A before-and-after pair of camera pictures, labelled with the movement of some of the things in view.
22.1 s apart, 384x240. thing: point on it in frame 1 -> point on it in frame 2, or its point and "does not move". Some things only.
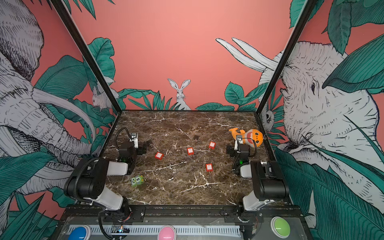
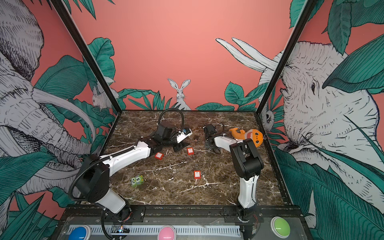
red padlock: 209,167 -> 197,174
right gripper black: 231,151 -> 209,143
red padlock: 190,151 does not move
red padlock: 159,155 does not move
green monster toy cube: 137,180 does not move
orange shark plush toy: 253,137 does not move
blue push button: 81,232 does not move
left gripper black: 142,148 -> 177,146
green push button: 280,227 does not move
